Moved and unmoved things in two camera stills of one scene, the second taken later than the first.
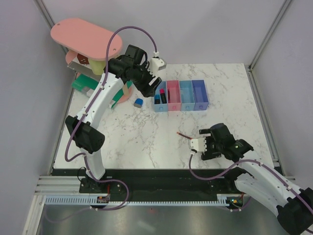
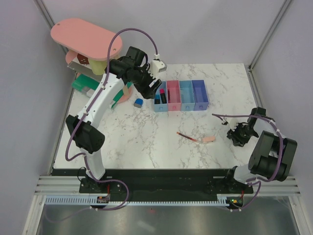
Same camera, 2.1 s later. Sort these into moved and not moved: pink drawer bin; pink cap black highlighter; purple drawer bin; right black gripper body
Moved: right black gripper body
Not moved: purple drawer bin; pink cap black highlighter; pink drawer bin
